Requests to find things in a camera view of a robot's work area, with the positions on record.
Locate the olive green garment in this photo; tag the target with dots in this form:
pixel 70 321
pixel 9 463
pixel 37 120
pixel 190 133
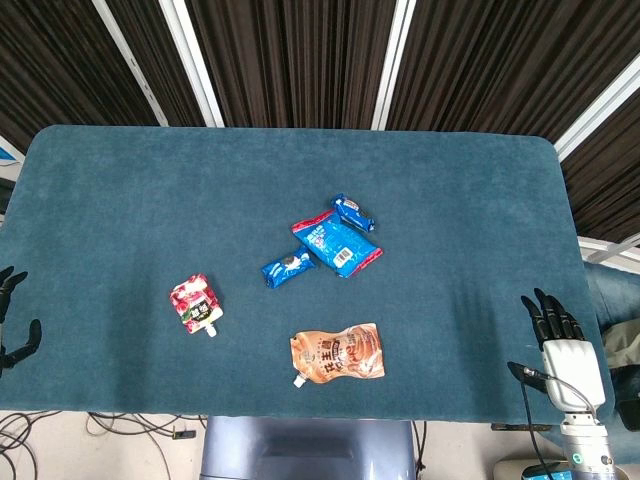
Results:
pixel 625 345

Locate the red jelly spout pouch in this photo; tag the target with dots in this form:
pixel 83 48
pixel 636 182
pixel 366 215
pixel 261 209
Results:
pixel 196 302

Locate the black plug connector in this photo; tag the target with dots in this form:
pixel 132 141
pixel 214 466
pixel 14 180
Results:
pixel 182 434

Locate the white device with screen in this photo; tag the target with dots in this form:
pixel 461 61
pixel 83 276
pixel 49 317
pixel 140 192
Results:
pixel 530 470

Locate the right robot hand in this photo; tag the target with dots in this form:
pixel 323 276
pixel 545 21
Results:
pixel 572 370

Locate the blue fabric seat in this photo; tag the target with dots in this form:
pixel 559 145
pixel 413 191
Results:
pixel 612 290

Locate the orange-brown drink spout pouch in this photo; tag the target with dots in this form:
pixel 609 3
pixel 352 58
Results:
pixel 340 352

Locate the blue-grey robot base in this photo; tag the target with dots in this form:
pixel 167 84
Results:
pixel 307 450

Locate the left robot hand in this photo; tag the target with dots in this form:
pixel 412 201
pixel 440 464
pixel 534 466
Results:
pixel 34 336

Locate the thin white frame bar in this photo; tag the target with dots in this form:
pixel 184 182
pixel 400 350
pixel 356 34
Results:
pixel 131 62

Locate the blue Oreo packet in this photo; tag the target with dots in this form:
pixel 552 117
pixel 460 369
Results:
pixel 352 211

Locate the black object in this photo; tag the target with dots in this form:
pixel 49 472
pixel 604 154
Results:
pixel 630 412

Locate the large blue snack bag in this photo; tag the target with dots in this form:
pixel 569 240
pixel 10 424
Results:
pixel 337 245

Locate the blue and white sign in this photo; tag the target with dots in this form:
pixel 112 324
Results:
pixel 7 152

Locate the white metal frame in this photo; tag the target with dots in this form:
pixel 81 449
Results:
pixel 610 250

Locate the small blue cookie packet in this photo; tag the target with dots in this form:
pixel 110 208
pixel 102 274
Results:
pixel 287 266

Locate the teal table cloth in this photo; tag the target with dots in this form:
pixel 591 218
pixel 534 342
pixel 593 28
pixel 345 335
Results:
pixel 300 170

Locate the wide white frame bar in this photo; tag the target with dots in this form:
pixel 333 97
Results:
pixel 192 62
pixel 395 62
pixel 597 112

